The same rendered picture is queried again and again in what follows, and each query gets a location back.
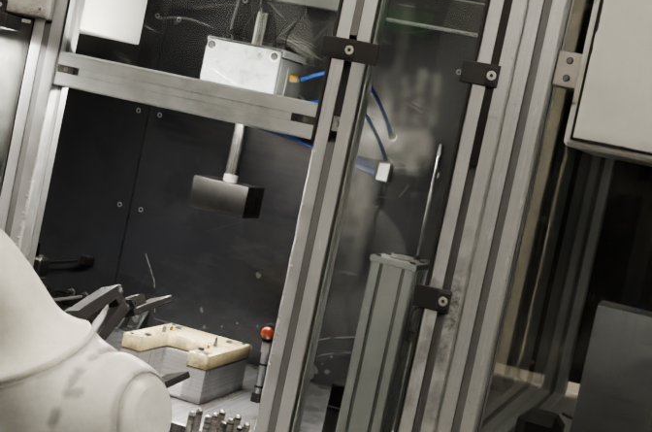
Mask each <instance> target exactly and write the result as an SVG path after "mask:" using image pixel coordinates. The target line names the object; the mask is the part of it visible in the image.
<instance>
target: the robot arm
mask: <svg viewBox="0 0 652 432"><path fill-rule="evenodd" d="M122 294H123V287H122V286H121V285H120V284H117V285H111V286H106V287H101V288H100V289H98V290H96V291H95V292H93V293H92V294H90V295H88V296H87V297H85V298H84V299H82V300H81V301H80V302H78V303H77V304H75V305H74V306H72V307H70V308H69V309H67V310H66V311H64V312H63V311H62V310H61V309H60V308H59V307H58V306H57V305H56V303H55V302H54V301H53V299H52V298H51V296H50V295H49V293H48V291H47V289H46V288H45V286H44V285H43V283H42V281H41V280H40V278H39V277H38V275H37V274H36V272H35V271H34V269H33V268H32V266H31V265H30V263H29V262H28V260H27V259H26V258H25V256H24V255H23V254H22V252H21V251H20V250H19V248H18V247H17V246H16V244H15V243H14V242H13V241H12V240H11V239H10V237H9V236H8V235H7V234H6V233H5V232H4V231H3V230H2V229H1V228H0V432H169V431H170V427H171V422H172V403H171V398H170V395H169V392H168V390H167V388H168V387H171V386H173V385H175V384H177V383H179V382H182V381H184V380H186V379H189V378H190V375H189V372H188V371H186V372H178V373H171V374H167V375H165V376H163V377H161V376H160V375H159V374H158V373H157V372H156V371H155V370H154V369H153V368H151V367H150V366H149V365H148V364H146V363H145V362H144V361H143V360H141V359H139V358H138V357H136V356H134V355H132V354H130V353H126V352H118V351H117V349H115V348H114V347H113V346H111V345H109V344H108V343H107V342H105V341H106V340H107V338H108V337H109V336H110V335H111V333H112V332H113V331H114V329H115V328H116V327H117V326H118V324H119V323H120V322H121V321H122V319H123V318H124V317H128V316H136V315H139V314H141V313H144V312H147V311H150V310H152V309H155V308H158V307H160V306H163V305H166V304H168V303H171V302H173V300H172V295H169V296H163V297H157V298H151V299H148V300H146V297H145V295H144V294H136V295H131V296H128V297H125V298H124V297H123V295H122ZM106 305H107V306H106ZM105 306H106V307H105ZM103 307H105V308H104V309H103V311H102V312H101V313H100V314H99V315H98V316H97V317H96V318H95V319H94V321H93V322H92V323H91V324H90V322H89V321H87V320H85V319H86V318H88V317H89V316H91V315H93V314H94V313H96V312H97V311H99V310H100V309H102V308H103Z"/></svg>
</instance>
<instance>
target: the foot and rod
mask: <svg viewBox="0 0 652 432"><path fill-rule="evenodd" d="M247 129H248V126H246V125H241V124H237V123H235V125H234V130H233V135H232V139H231V144H230V149H229V153H228V158H227V163H226V168H225V173H224V178H223V179H222V178H218V177H214V176H199V175H194V180H193V184H192V188H191V193H190V198H189V203H188V206H190V207H194V208H198V209H202V210H206V211H211V212H215V213H219V214H223V215H227V216H233V217H238V218H259V215H260V210H261V205H262V200H263V195H264V190H265V188H264V187H259V186H255V185H251V184H246V183H239V182H238V176H239V172H240V167H241V162H242V157H243V153H244V148H245V139H246V134H247Z"/></svg>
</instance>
